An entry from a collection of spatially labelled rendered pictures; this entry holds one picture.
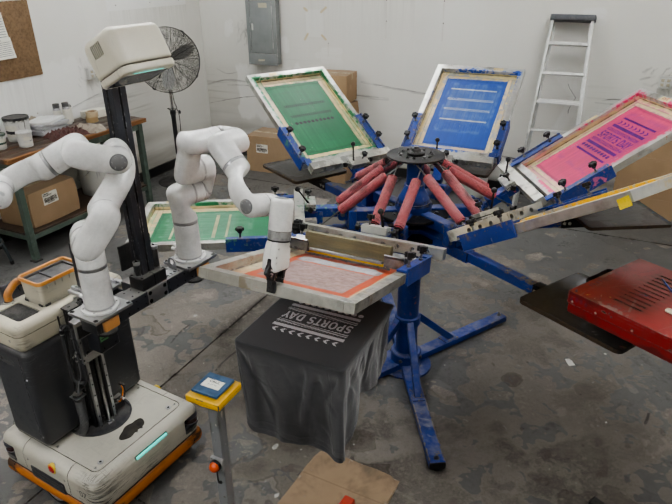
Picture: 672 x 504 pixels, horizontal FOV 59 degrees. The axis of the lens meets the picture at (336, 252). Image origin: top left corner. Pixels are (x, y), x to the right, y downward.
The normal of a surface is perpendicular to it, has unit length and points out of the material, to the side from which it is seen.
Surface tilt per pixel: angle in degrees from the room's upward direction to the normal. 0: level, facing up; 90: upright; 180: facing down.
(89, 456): 0
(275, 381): 92
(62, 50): 90
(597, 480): 0
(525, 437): 0
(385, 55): 90
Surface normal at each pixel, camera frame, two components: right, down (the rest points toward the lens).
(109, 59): -0.51, 0.38
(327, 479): -0.01, -0.90
